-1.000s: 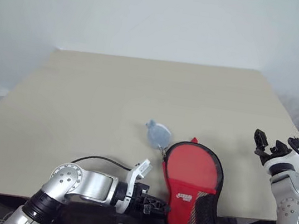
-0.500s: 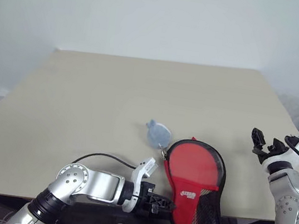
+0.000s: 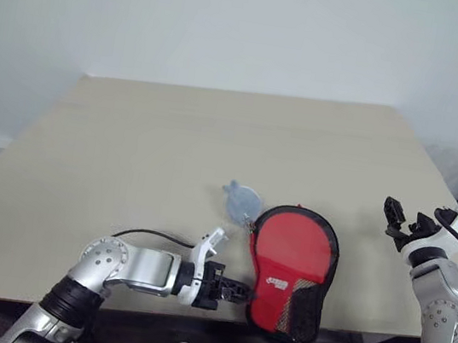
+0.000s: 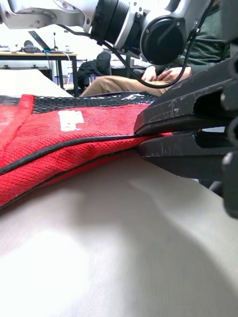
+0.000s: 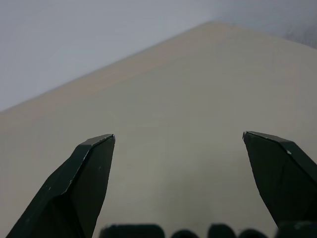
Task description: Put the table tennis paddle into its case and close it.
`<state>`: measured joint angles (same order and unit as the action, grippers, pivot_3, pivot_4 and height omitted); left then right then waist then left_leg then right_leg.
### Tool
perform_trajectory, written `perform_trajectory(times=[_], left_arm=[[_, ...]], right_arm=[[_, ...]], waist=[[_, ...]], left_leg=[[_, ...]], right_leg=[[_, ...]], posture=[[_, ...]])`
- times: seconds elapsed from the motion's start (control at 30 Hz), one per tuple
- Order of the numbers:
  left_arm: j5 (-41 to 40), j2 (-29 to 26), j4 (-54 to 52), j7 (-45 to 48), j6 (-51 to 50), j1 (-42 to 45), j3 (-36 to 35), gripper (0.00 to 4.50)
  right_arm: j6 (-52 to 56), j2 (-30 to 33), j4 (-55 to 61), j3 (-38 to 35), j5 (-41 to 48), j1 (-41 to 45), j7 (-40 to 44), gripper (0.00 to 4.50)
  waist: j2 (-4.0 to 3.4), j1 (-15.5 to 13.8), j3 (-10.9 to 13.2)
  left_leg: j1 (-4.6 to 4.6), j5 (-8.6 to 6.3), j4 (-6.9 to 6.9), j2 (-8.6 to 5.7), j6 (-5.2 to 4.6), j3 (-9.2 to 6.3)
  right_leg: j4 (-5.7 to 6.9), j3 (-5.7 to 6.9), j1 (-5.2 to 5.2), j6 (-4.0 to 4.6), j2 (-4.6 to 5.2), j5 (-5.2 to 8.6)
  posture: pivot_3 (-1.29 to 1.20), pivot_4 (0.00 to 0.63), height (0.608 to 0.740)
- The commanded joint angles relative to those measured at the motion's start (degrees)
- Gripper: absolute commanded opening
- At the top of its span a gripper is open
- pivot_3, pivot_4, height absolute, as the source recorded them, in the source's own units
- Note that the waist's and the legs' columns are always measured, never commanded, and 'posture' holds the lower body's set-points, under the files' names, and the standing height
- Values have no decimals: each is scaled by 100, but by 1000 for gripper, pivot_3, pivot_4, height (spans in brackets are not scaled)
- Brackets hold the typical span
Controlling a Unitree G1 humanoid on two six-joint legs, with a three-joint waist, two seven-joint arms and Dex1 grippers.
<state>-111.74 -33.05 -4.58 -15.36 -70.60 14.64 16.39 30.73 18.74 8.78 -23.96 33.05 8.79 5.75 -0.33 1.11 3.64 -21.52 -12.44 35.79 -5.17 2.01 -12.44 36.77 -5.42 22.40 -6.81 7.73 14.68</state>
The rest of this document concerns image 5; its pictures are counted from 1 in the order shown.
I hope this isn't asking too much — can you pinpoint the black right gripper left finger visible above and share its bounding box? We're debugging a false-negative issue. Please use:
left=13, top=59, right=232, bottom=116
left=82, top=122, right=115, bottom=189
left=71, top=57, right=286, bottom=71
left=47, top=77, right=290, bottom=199
left=5, top=134, right=116, bottom=238

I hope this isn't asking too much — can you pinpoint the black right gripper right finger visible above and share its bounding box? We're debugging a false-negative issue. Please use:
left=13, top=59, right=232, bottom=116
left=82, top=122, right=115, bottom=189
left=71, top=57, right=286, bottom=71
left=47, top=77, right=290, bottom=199
left=242, top=131, right=317, bottom=238

